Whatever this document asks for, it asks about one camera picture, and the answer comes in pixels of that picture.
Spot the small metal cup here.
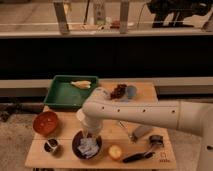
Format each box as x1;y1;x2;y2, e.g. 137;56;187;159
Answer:
44;139;59;155

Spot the dark purple bowl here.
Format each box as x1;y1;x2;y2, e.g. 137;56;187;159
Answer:
72;131;102;160

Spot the black handled tool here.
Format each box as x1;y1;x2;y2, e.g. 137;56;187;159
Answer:
122;152;154;163

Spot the green plastic tray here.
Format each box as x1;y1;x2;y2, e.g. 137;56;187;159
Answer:
44;75;98;109

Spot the metal fork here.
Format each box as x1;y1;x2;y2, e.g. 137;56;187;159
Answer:
118;121;132;137

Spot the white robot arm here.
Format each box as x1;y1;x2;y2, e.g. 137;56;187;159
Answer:
82;87;213;171

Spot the blue grey towel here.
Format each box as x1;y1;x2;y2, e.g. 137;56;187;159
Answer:
77;138;99;158

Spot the white cup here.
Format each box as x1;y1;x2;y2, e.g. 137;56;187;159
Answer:
76;109;84;122

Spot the dark grapes bunch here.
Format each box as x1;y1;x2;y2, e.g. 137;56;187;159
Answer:
110;84;127;99

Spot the orange fruit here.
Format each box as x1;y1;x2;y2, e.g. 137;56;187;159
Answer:
108;145;122;161

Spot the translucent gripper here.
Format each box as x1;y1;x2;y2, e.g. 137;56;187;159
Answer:
83;125;102;138

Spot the grey sponge block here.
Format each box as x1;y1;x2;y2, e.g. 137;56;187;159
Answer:
132;125;152;139

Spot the black tape roll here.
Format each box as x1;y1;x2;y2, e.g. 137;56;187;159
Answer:
149;135;164;146

